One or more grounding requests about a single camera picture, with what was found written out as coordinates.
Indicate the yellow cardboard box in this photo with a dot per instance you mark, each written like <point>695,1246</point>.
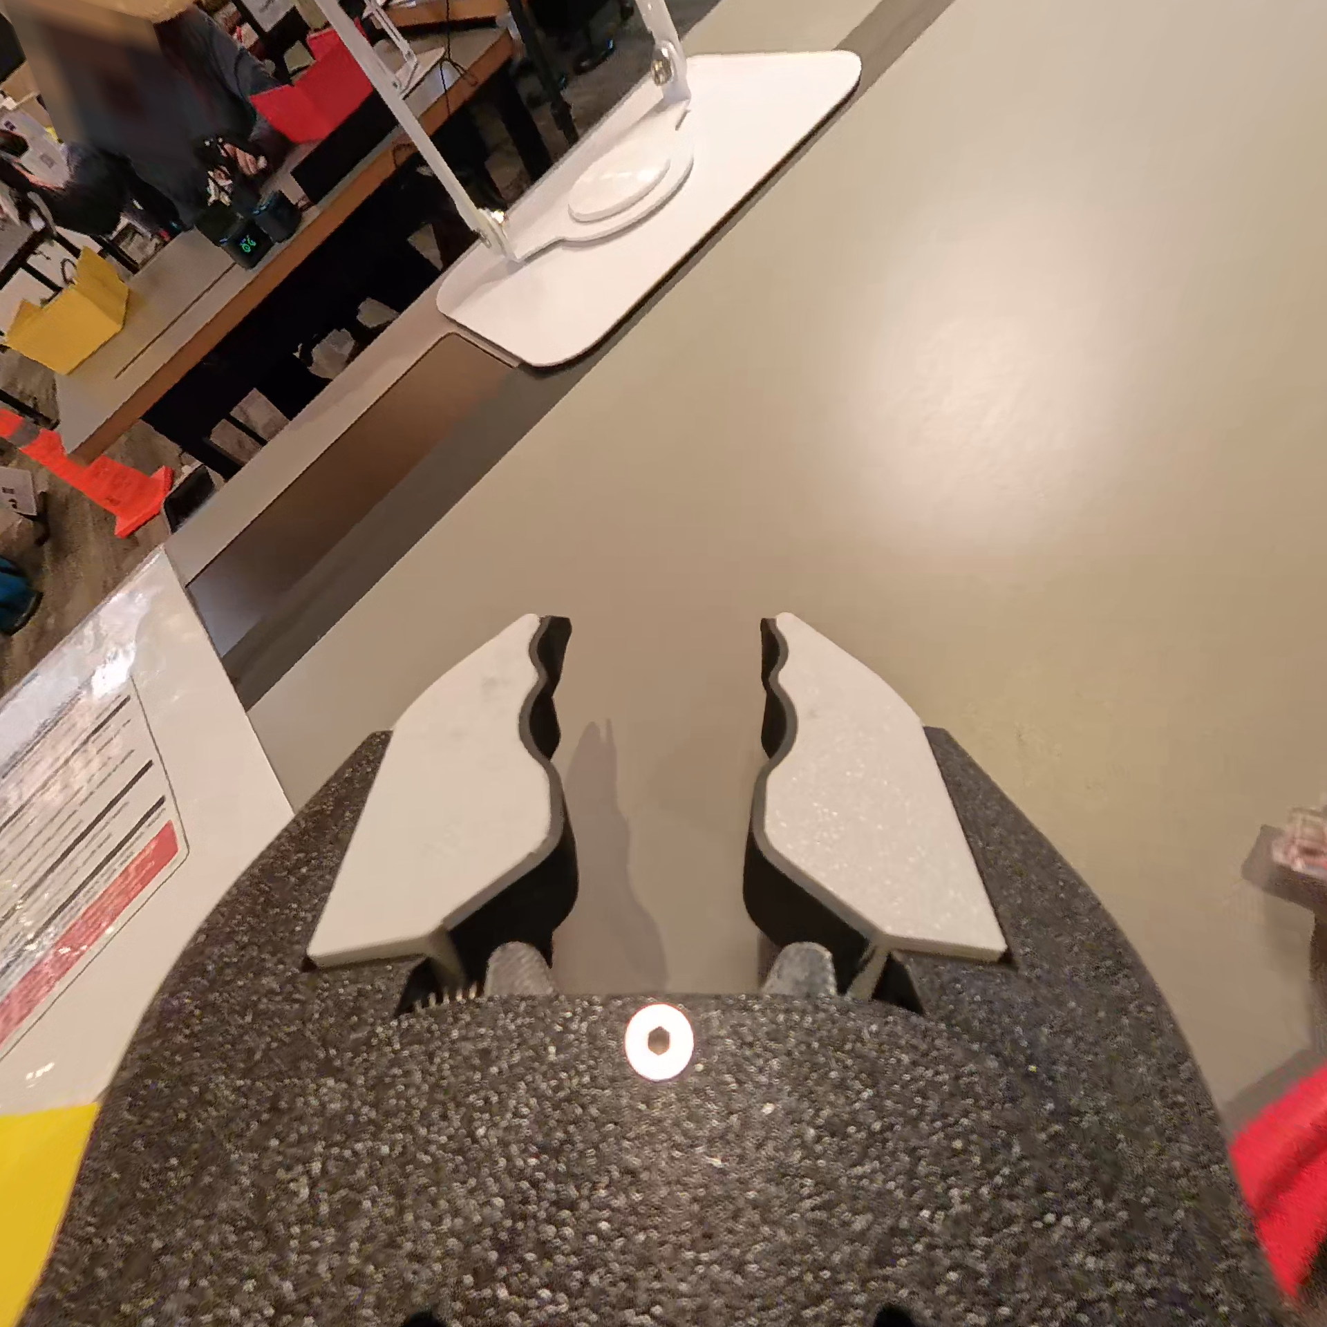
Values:
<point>68,317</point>

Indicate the black device with green display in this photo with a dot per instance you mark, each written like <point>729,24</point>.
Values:
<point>249,244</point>

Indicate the laminated instruction sheet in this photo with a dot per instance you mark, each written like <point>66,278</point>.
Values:
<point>72,788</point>

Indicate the wooden workbench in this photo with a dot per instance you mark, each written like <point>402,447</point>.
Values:
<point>341,208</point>

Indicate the yellow sticker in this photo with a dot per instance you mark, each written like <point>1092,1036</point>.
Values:
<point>36,1213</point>

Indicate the white board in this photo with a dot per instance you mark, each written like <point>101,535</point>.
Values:
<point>223,726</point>

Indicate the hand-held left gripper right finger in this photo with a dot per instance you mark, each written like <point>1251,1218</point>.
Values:
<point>871,819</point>

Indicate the orange floor marker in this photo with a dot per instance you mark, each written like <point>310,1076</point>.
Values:
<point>104,483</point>

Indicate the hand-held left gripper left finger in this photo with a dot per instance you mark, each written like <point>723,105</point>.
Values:
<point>445,788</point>

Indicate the teal bag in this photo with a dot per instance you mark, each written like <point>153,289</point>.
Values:
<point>15,602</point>

